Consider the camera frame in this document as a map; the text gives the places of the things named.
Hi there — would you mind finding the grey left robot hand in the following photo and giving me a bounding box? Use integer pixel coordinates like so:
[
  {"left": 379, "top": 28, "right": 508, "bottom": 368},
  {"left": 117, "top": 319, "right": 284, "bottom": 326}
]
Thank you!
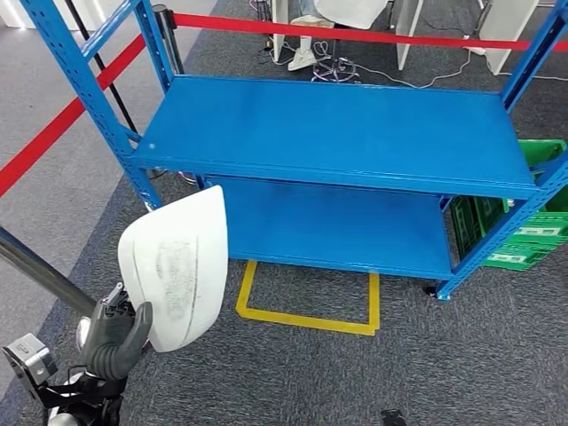
[{"left": 80, "top": 283, "right": 154, "bottom": 383}]

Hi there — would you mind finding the white plastic shell part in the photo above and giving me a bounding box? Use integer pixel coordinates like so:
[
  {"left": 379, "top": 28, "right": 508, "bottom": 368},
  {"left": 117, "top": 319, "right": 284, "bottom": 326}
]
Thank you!
[{"left": 117, "top": 185, "right": 229, "bottom": 354}]

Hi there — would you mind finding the blue metal shelf rack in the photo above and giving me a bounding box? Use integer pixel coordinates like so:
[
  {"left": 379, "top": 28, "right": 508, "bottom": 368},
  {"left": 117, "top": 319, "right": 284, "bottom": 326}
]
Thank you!
[{"left": 20, "top": 0, "right": 568, "bottom": 302}]

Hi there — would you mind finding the dark grey metal pole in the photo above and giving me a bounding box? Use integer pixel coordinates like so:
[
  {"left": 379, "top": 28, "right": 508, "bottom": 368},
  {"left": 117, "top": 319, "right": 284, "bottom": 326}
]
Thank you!
[{"left": 0, "top": 225, "right": 97, "bottom": 319}]

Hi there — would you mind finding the short red barrier belt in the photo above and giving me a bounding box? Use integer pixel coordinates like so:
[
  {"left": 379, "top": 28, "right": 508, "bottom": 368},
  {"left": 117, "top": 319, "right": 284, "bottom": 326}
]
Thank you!
[{"left": 0, "top": 34, "right": 147, "bottom": 198}]

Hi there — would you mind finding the thin black rod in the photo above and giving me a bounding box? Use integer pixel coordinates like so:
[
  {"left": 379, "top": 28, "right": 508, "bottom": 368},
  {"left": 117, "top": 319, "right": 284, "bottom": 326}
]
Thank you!
[{"left": 63, "top": 0, "right": 139, "bottom": 133}]

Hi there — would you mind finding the white desk panel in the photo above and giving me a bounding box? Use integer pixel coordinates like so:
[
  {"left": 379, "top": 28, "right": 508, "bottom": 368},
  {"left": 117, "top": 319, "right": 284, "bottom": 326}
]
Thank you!
[
  {"left": 478, "top": 0, "right": 540, "bottom": 75},
  {"left": 396, "top": 0, "right": 425, "bottom": 72},
  {"left": 272, "top": 0, "right": 290, "bottom": 63}
]

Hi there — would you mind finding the chrome stool base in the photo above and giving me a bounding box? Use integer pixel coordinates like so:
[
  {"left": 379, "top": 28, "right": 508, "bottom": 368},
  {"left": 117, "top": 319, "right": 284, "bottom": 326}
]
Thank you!
[{"left": 311, "top": 39, "right": 361, "bottom": 83}]

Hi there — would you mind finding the person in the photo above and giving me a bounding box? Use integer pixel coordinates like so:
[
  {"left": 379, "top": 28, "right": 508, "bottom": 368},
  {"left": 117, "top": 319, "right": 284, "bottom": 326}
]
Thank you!
[{"left": 287, "top": 0, "right": 389, "bottom": 73}]

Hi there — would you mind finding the green plastic crate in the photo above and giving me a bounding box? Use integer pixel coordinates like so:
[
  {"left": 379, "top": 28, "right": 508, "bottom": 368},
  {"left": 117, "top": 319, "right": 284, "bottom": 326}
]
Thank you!
[{"left": 450, "top": 138, "right": 568, "bottom": 272}]

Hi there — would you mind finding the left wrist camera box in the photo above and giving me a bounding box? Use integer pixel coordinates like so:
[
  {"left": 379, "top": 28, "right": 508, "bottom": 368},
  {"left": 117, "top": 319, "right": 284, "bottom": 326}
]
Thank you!
[{"left": 2, "top": 333, "right": 58, "bottom": 386}]

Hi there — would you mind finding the black barrier stanchion post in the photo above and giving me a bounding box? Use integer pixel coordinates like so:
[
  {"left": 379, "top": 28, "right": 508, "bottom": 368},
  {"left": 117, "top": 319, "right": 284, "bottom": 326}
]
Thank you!
[{"left": 152, "top": 4, "right": 185, "bottom": 76}]

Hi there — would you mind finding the white floor cable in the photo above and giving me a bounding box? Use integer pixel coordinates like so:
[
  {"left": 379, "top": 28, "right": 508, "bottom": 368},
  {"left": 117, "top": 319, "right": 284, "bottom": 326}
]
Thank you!
[{"left": 355, "top": 52, "right": 471, "bottom": 91}]

